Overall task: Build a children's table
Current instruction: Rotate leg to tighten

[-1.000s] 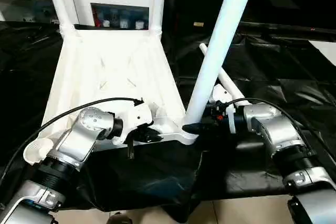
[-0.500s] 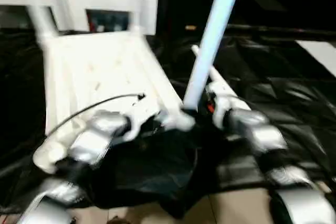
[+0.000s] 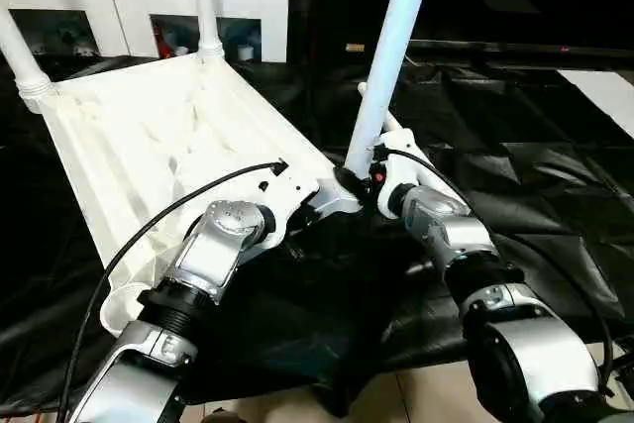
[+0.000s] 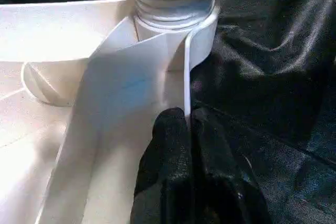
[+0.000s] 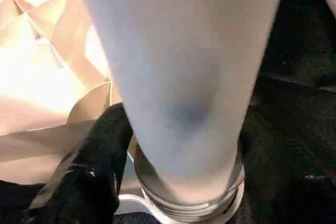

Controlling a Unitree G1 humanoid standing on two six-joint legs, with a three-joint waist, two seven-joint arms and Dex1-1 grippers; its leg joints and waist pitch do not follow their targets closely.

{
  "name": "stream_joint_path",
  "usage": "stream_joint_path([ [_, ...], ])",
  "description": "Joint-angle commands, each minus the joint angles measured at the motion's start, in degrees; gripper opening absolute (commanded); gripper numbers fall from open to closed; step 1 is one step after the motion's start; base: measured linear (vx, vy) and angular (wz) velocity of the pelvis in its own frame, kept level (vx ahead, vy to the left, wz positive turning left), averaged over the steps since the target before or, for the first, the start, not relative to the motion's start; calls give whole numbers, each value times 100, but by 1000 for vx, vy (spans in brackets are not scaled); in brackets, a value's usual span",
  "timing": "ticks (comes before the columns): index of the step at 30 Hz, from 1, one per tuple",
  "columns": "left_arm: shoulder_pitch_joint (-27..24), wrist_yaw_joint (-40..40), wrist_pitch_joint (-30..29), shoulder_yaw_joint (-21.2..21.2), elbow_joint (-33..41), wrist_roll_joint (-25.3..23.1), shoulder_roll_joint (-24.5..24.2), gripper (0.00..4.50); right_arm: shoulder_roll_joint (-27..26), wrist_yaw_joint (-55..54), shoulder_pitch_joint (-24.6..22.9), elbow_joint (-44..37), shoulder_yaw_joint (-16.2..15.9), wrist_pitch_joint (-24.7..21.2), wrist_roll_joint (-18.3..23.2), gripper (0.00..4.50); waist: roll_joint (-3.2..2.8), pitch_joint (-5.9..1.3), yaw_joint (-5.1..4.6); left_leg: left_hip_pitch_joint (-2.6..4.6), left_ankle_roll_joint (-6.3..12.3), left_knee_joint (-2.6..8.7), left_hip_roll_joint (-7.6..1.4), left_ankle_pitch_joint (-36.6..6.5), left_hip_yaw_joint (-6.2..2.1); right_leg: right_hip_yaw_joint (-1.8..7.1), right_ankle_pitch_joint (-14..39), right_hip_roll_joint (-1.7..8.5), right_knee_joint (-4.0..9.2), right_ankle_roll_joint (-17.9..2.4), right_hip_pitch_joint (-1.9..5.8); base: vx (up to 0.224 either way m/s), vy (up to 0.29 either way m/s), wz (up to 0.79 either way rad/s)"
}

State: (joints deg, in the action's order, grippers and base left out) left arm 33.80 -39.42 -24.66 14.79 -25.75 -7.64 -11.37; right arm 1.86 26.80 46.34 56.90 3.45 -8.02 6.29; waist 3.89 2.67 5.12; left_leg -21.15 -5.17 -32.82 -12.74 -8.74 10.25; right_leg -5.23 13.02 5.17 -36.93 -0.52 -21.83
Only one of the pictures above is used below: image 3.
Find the black left wrist camera cable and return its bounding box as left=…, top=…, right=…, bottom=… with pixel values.
left=53, top=159, right=289, bottom=423

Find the black mat cloth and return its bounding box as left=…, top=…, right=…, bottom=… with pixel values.
left=0, top=44, right=634, bottom=417

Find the white flat board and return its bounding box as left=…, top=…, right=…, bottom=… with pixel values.
left=557, top=69, right=634, bottom=140

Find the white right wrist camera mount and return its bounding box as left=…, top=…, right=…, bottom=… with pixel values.
left=373, top=129, right=432, bottom=219

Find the white plastic table top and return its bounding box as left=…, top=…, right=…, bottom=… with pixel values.
left=22, top=53, right=368, bottom=340

